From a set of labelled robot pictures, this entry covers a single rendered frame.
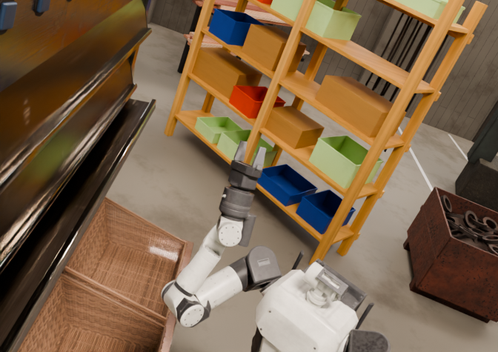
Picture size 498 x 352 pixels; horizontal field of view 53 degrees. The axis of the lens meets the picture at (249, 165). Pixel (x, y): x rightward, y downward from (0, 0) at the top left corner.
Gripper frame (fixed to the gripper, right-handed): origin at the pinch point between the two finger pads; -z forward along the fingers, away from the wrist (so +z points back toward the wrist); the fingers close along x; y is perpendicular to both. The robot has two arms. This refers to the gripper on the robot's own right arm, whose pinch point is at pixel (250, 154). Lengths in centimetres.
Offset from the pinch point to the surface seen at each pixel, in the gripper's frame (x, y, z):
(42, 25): 12, 63, -15
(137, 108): -90, 5, -2
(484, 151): -259, -490, -63
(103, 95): -64, 28, -4
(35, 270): -1, 49, 41
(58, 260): -1, 44, 37
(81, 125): -45, 37, 7
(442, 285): -125, -291, 71
